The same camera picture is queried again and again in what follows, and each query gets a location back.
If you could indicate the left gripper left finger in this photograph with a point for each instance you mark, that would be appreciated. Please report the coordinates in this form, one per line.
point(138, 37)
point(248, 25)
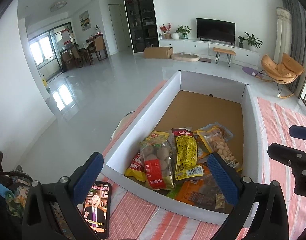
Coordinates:
point(72, 191)

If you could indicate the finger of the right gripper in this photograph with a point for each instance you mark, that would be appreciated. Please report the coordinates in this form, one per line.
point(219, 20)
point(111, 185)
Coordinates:
point(298, 132)

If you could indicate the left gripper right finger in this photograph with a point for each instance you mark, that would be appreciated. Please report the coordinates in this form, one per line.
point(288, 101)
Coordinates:
point(238, 191)

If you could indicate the orange clear brown snack bag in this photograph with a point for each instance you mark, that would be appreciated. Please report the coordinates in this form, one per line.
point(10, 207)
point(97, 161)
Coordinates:
point(203, 192)

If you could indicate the clear pack pale nuts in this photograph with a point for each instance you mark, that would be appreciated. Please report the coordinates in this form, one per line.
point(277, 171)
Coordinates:
point(215, 138)

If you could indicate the yellow snack bag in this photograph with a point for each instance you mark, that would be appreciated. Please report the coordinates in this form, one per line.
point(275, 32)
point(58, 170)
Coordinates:
point(186, 162)

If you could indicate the red gold mushroom snack bag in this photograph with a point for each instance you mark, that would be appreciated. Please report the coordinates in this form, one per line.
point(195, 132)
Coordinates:
point(157, 160)

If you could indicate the green cracker packet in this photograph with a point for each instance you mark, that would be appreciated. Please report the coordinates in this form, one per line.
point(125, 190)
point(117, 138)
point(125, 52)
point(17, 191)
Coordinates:
point(174, 192)

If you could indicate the yellow corn vacuum pack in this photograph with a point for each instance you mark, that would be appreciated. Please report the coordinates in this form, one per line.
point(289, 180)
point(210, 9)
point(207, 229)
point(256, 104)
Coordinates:
point(136, 169)

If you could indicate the black smartphone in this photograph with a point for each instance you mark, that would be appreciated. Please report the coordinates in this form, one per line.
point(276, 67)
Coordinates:
point(96, 208)

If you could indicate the orange lounge chair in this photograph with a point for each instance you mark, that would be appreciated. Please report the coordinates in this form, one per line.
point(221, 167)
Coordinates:
point(281, 74)

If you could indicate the striped orange tablecloth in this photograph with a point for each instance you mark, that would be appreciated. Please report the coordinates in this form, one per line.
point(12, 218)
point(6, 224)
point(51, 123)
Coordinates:
point(269, 142)

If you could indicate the white tv cabinet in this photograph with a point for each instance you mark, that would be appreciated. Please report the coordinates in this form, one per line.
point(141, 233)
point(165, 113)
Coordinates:
point(242, 57)

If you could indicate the grey curtain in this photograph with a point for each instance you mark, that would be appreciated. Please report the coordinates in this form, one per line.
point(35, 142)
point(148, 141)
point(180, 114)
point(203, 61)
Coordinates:
point(298, 43)

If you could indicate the white cardboard box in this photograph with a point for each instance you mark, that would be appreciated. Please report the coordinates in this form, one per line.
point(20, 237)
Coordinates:
point(189, 100)

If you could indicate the green potted plant right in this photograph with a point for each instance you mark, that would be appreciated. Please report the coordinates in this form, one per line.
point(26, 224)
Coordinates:
point(253, 42)

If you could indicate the small potted plant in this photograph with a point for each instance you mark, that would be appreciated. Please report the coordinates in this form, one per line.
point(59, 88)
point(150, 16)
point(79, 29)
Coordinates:
point(241, 41)

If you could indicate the small wooden bench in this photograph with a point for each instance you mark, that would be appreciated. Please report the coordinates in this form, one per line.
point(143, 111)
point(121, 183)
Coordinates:
point(229, 54)

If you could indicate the dining table with chairs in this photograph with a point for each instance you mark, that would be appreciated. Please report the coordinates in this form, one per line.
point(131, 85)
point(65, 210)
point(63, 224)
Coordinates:
point(74, 56)

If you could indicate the round beige floor cushion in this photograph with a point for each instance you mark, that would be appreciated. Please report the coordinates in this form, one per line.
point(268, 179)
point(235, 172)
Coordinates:
point(185, 57)

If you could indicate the black television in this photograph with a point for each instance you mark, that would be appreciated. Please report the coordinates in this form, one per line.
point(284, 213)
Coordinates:
point(217, 30)

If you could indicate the green plant left of tv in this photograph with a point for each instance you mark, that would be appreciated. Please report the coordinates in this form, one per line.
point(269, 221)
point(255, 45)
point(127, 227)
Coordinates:
point(183, 31)

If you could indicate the brown cardboard box on floor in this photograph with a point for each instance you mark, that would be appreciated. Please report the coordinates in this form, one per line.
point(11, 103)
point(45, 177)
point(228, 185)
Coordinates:
point(158, 52)

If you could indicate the red flower vase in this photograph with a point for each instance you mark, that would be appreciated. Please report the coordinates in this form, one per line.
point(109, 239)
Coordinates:
point(165, 29)

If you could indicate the dark glass display cabinet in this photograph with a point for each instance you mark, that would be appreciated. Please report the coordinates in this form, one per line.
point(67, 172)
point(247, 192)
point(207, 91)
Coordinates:
point(142, 24)

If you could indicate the framed wall painting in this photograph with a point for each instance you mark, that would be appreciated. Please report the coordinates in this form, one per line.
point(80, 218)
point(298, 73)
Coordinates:
point(84, 21)

